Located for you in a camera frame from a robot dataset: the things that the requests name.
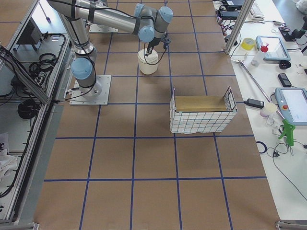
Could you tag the green plastic gun tool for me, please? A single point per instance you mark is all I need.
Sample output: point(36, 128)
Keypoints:
point(288, 132)

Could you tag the near blue teach pendant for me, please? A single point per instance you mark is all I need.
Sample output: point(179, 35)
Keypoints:
point(292, 102)

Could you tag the crumpled white cloth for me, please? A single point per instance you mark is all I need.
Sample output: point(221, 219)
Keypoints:
point(8, 163)

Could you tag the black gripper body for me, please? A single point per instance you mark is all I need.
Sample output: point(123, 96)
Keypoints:
point(154, 42)

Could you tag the black remote phone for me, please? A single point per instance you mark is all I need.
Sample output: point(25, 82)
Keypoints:
point(284, 80)

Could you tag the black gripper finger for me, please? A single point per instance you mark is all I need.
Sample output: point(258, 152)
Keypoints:
point(149, 50)

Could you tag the blue tape roll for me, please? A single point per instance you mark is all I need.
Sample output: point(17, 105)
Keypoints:
point(261, 147)

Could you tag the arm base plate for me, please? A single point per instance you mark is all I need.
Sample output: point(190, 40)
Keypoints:
point(101, 29)
point(98, 95)

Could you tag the wooden box with grid cloth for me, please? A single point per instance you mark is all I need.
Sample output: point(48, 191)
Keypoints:
point(201, 114)

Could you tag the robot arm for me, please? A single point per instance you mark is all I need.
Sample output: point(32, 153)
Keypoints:
point(149, 24)

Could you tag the long metal rod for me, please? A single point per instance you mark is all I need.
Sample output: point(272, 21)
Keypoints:
point(259, 87)

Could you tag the white paper cup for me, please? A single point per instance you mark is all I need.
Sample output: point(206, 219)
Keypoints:
point(268, 109)

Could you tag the aluminium frame post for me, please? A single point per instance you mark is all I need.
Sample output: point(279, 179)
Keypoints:
point(238, 25)

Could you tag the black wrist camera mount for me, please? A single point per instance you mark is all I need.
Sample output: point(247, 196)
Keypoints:
point(166, 41)

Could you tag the blue teach pendant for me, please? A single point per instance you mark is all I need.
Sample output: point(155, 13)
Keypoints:
point(276, 48)
point(292, 102)

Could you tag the white trash can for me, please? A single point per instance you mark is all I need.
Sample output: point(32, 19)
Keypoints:
point(148, 64)

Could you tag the black power adapter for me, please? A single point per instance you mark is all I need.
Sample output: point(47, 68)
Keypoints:
point(254, 103)

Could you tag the yellow tape roll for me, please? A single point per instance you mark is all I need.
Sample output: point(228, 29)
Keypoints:
point(248, 43)

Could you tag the clear bottle red cap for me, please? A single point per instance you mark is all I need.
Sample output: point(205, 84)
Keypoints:
point(258, 58)

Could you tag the far blue teach pendant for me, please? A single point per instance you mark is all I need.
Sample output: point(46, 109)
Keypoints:
point(276, 48)

